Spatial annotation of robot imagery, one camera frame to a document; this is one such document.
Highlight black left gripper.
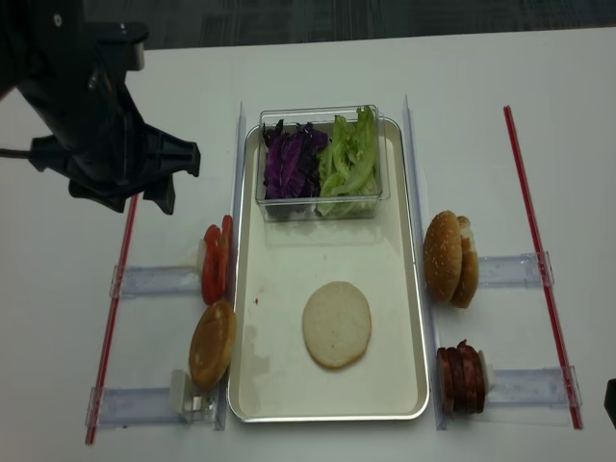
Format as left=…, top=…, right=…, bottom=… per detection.
left=29, top=19, right=200, bottom=215

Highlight red tomato slice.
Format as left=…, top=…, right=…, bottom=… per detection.
left=201, top=224, right=223, bottom=305
left=218, top=215, right=233, bottom=296

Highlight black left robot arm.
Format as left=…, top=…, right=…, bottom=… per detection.
left=1, top=1, right=200, bottom=215

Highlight white pusher block tomato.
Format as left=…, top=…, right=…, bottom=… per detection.
left=195, top=239, right=207, bottom=274

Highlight green lettuce leaves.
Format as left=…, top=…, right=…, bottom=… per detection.
left=316, top=105, right=379, bottom=218

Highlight stack of meat patties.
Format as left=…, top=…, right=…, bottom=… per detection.
left=437, top=340, right=488, bottom=417

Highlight white pusher block patties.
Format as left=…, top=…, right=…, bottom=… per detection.
left=477, top=349, right=496, bottom=394

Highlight left red strip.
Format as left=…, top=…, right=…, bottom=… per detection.
left=85, top=195, right=139, bottom=446

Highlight red strip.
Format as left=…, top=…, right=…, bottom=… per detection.
left=502, top=105, right=584, bottom=430
left=85, top=195, right=139, bottom=446

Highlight purple cabbage leaves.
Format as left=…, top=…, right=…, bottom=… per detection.
left=262, top=119, right=329, bottom=200

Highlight toasted bun half left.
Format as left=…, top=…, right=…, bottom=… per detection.
left=189, top=300, right=237, bottom=392

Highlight clear plastic salad container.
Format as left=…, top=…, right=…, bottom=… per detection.
left=255, top=104, right=389, bottom=221

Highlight white pusher block left bun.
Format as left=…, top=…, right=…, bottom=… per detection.
left=169, top=370, right=215, bottom=423

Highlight silver metal tray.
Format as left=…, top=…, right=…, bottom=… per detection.
left=227, top=118, right=429, bottom=423

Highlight white bun bottom on tray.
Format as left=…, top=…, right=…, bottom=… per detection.
left=302, top=281, right=372, bottom=370

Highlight sesame bun top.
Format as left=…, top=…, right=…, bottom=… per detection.
left=423, top=210, right=462, bottom=302

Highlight plain bun half right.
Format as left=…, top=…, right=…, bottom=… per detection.
left=450, top=216, right=479, bottom=309

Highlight right red strip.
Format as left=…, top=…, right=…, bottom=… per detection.
left=502, top=105, right=584, bottom=430

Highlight black object right edge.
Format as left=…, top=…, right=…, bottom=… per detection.
left=603, top=378, right=616, bottom=427

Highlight upper left clear cross rail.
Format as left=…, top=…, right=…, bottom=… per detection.
left=110, top=266, right=200, bottom=298

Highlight clear cross rail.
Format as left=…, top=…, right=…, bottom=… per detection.
left=85, top=386, right=218, bottom=427
left=485, top=367, right=583, bottom=409
left=478, top=252, right=554, bottom=288
left=110, top=266, right=200, bottom=298

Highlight left clear long rail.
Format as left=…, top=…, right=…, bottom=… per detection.
left=213, top=102, right=246, bottom=431

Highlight clear long rail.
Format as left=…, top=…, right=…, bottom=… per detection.
left=213, top=102, right=246, bottom=431
left=402, top=94, right=450, bottom=431

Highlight lower left clear cross rail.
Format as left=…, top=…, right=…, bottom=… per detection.
left=85, top=386, right=218, bottom=427

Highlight right clear long rail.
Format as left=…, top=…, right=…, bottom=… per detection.
left=402, top=94, right=450, bottom=431

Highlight upper right clear cross rail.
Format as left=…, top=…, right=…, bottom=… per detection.
left=478, top=252, right=554, bottom=288

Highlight lower right clear cross rail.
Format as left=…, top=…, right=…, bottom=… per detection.
left=485, top=367, right=583, bottom=409

